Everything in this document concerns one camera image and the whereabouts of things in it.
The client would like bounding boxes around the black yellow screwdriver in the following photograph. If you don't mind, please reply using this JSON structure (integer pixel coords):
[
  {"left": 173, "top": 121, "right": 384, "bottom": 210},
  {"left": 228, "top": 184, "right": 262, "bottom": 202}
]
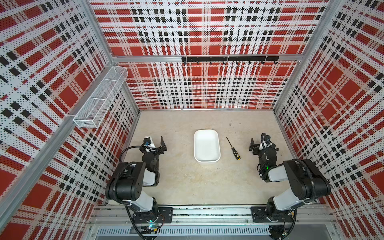
[{"left": 227, "top": 137, "right": 241, "bottom": 161}]

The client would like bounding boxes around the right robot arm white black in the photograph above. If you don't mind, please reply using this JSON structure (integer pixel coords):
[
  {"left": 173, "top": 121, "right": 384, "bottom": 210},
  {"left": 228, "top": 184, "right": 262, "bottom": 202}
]
[{"left": 249, "top": 133, "right": 331, "bottom": 223}]

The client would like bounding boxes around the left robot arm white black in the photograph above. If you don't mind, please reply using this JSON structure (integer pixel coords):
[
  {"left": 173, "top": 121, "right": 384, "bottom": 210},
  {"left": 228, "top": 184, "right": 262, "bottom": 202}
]
[{"left": 106, "top": 136, "right": 168, "bottom": 223}]

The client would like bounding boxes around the white rectangular plastic bin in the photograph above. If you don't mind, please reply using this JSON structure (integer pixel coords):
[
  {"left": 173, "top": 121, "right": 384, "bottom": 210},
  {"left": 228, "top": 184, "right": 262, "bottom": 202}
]
[{"left": 194, "top": 129, "right": 221, "bottom": 165}]

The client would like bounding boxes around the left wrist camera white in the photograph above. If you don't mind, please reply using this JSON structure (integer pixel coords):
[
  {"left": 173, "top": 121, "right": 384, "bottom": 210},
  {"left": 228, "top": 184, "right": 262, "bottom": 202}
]
[{"left": 143, "top": 136, "right": 156, "bottom": 149}]

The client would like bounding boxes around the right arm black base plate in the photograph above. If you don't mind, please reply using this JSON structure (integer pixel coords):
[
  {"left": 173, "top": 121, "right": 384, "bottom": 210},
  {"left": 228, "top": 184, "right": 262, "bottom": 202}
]
[{"left": 251, "top": 206, "right": 294, "bottom": 224}]

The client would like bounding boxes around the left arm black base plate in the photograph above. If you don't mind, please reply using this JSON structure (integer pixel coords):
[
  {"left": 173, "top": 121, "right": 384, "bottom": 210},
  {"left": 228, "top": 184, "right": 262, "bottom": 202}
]
[{"left": 133, "top": 207, "right": 174, "bottom": 224}]

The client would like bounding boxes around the white wire mesh shelf basket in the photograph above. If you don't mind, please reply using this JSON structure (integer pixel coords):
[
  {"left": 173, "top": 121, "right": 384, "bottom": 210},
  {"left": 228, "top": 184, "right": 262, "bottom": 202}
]
[{"left": 74, "top": 66, "right": 128, "bottom": 129}]

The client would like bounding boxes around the aluminium front mounting rail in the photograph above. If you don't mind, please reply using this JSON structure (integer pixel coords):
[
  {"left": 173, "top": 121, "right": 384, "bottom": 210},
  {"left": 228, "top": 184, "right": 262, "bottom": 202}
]
[{"left": 90, "top": 205, "right": 337, "bottom": 226}]

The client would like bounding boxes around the black wall hook rail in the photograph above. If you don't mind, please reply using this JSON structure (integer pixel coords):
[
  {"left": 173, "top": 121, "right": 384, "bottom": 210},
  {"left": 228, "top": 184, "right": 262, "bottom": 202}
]
[{"left": 181, "top": 56, "right": 280, "bottom": 63}]

